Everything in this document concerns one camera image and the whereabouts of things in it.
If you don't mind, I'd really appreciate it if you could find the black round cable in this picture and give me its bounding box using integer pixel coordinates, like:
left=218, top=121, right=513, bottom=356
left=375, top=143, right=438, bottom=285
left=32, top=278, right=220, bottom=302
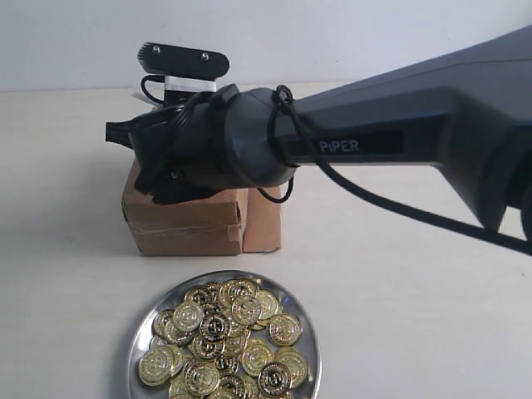
left=257, top=85, right=532, bottom=254

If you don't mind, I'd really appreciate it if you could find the gold coin left silver-toned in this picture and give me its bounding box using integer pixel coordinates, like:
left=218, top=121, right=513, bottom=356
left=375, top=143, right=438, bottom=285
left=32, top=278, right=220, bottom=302
left=173, top=301, right=204, bottom=332

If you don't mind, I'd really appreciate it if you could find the gold coin right ornate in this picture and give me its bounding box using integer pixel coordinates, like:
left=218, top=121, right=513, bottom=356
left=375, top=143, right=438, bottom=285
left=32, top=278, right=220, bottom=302
left=200, top=313, right=231, bottom=342

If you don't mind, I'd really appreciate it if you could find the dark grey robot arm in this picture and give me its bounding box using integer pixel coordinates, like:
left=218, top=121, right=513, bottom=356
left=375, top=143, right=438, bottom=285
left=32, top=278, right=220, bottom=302
left=105, top=27, right=531, bottom=252

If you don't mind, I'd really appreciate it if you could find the gold coin centre right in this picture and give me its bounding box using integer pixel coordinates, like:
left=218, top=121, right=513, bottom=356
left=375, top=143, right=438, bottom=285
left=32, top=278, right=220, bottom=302
left=267, top=313, right=302, bottom=347

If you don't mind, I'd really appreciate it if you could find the gold coin lower right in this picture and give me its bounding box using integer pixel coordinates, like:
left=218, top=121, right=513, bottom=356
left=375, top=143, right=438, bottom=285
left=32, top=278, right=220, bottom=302
left=258, top=362, right=292, bottom=397

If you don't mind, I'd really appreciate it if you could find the gold coin lower left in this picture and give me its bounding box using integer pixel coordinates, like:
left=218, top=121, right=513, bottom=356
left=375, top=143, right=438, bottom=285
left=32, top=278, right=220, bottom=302
left=139, top=346, right=174, bottom=387

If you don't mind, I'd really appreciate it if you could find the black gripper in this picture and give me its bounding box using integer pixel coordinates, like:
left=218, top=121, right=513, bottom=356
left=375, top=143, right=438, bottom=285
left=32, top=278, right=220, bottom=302
left=106, top=106, right=221, bottom=205

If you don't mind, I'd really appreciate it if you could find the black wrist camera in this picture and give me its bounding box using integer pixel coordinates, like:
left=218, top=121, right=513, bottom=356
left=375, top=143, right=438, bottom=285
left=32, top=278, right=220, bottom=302
left=137, top=42, right=230, bottom=106

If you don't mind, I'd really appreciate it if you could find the gold coin top of pile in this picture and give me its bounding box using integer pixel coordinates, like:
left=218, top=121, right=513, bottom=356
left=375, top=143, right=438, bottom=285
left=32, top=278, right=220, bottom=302
left=231, top=296, right=261, bottom=325

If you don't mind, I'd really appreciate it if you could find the brown cardboard box with slot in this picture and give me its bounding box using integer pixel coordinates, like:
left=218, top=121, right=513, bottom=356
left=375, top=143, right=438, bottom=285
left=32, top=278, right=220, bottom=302
left=121, top=162, right=282, bottom=257

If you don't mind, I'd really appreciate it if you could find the round silver metal plate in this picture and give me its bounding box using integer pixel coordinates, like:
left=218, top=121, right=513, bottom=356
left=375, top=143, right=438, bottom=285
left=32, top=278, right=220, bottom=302
left=120, top=270, right=322, bottom=398

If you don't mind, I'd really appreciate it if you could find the gold coin lower centre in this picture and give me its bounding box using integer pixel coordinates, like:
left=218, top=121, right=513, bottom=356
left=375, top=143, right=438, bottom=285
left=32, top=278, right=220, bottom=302
left=184, top=362, right=220, bottom=396

